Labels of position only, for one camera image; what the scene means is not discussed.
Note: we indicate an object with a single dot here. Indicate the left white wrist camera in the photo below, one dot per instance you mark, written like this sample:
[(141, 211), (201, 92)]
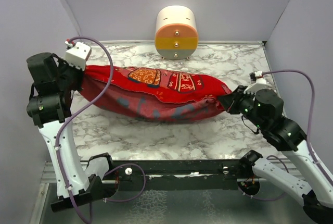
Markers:
[(77, 54)]

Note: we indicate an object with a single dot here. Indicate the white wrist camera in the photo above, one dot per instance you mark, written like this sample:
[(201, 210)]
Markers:
[(77, 54), (258, 82)]

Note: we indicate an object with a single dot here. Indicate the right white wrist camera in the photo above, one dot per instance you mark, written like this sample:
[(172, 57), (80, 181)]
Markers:
[(258, 82)]

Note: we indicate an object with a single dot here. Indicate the red printed pillowcase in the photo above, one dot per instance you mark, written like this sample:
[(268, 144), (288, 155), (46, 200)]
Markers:
[(155, 94)]

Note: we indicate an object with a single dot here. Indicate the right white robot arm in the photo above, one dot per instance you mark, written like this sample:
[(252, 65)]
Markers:
[(264, 109)]

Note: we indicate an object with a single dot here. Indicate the white cylindrical drawer cabinet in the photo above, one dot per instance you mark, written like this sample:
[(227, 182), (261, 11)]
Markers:
[(176, 35)]

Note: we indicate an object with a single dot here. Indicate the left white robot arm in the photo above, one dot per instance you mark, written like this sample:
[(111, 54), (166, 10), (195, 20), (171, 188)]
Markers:
[(54, 81)]

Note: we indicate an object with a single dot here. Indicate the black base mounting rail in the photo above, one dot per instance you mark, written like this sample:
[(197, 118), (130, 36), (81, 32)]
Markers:
[(178, 175)]

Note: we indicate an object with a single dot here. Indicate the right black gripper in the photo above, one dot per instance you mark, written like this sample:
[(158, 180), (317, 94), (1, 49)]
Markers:
[(230, 101)]

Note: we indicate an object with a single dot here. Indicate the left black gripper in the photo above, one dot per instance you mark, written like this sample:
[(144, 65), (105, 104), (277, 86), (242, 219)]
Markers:
[(63, 64)]

